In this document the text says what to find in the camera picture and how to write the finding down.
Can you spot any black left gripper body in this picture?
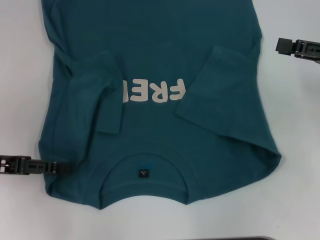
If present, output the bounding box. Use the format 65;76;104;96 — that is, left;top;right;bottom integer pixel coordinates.
0;154;32;176

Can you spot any teal T-shirt with FREE print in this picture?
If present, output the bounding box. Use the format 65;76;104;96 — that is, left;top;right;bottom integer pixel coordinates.
37;0;283;210

